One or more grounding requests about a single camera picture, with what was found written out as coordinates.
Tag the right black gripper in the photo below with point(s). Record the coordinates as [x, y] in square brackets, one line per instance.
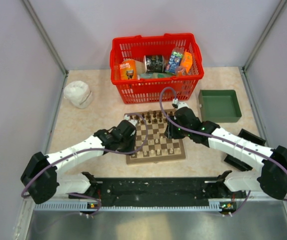
[170, 132]

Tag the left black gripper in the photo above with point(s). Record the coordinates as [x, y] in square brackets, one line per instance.
[132, 138]

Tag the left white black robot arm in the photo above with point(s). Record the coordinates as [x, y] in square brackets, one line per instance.
[45, 175]

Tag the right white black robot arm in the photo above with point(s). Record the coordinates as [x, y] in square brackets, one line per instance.
[268, 166]

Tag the wooden chess board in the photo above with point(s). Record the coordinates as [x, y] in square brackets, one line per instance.
[156, 147]

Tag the green plastic tray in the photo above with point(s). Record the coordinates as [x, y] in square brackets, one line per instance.
[219, 106]

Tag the red plastic shopping basket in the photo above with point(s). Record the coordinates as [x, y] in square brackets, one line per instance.
[142, 66]

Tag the blue snack package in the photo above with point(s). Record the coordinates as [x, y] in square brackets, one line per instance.
[174, 60]

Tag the orange carton package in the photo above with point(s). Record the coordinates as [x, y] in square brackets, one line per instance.
[185, 64]

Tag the green pouch package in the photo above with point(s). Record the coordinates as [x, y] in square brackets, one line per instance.
[155, 75]

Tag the black printed can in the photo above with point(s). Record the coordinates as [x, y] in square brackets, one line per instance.
[154, 63]

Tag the white crumpled cloth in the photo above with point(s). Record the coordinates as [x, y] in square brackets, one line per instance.
[79, 94]

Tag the black stand block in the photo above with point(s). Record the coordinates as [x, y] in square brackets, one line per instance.
[237, 162]

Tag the orange razor package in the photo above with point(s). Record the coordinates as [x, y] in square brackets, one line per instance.
[128, 70]

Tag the black mounting base rail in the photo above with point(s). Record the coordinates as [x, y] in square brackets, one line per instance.
[158, 191]

